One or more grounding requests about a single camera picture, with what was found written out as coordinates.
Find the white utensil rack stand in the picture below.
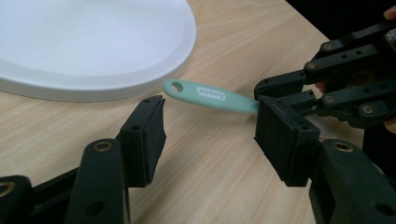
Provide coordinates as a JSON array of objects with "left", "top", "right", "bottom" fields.
[{"left": 0, "top": 0, "right": 198, "bottom": 103}]

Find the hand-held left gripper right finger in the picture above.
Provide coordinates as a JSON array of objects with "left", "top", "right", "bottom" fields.
[{"left": 254, "top": 94, "right": 396, "bottom": 224}]

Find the teal-handled white spatula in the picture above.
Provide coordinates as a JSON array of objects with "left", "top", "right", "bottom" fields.
[{"left": 162, "top": 77, "right": 260, "bottom": 115}]

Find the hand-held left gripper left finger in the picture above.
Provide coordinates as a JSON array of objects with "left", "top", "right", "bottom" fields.
[{"left": 64, "top": 94, "right": 167, "bottom": 224}]

